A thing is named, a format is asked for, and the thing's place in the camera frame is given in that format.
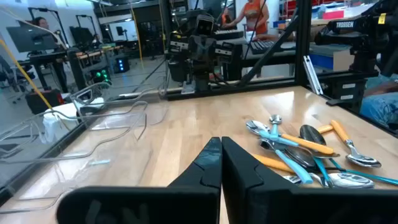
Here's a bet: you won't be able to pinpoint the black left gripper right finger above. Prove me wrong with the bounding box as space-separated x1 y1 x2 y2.
221 136 398 224

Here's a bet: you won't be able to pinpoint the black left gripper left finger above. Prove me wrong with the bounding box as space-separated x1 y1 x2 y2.
57 136 223 224

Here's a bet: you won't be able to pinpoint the light blue handled spoon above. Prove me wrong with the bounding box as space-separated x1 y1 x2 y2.
258 138 314 185
257 129 300 147
269 114 283 138

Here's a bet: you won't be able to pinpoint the orange handled silver spoon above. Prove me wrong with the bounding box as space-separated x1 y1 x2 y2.
245 119 335 156
252 154 376 190
329 119 382 169

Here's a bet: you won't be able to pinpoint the black keyboard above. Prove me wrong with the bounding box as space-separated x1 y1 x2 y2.
249 39 277 55

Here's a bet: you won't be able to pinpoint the clear plastic bin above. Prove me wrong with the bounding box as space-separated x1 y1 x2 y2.
0 99 170 175
68 80 171 131
0 149 156 215

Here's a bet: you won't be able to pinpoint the white screen monitor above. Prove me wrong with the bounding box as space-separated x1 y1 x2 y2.
108 20 139 43

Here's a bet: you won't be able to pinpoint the computer tower green lights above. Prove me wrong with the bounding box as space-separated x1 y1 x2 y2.
90 67 112 85

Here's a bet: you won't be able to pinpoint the blue storage box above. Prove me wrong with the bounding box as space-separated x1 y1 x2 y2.
309 52 335 71

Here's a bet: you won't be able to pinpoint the white trash can with liner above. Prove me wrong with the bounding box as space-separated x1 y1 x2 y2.
42 96 106 144

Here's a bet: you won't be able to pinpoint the black computer monitor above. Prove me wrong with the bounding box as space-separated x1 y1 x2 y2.
6 26 59 54

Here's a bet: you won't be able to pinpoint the black office chair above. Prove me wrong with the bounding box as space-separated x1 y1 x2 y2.
0 55 35 105

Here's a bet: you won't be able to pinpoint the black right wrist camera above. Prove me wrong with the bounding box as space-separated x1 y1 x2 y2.
195 14 216 37

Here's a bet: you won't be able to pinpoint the teal handled black spoon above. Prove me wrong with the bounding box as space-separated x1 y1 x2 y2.
284 146 398 187
298 124 330 189

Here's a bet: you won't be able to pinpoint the black aluminium table frame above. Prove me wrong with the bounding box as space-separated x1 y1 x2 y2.
0 0 398 200

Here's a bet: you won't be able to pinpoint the silver aluminium rail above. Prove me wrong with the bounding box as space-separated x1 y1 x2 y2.
303 55 325 96

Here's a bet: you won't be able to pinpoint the yellow cable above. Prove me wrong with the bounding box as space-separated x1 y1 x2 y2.
0 39 53 110

